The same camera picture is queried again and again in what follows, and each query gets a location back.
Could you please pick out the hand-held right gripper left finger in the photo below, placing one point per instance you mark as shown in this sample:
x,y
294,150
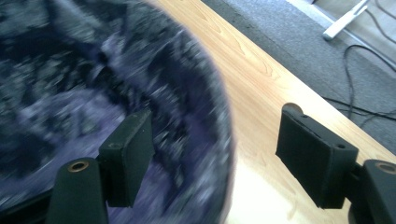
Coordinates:
x,y
127,158

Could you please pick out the black plastic trash bin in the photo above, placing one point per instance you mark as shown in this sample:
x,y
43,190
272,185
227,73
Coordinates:
x,y
28,40

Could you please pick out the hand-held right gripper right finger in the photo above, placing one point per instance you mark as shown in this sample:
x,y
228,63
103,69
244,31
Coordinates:
x,y
314,158

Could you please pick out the round table grommet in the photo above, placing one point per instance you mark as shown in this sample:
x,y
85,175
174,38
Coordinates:
x,y
295,107

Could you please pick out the white desk frame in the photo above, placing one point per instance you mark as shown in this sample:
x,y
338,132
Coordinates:
x,y
342,21

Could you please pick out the purple translucent plastic bag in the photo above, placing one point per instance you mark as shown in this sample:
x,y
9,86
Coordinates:
x,y
77,109

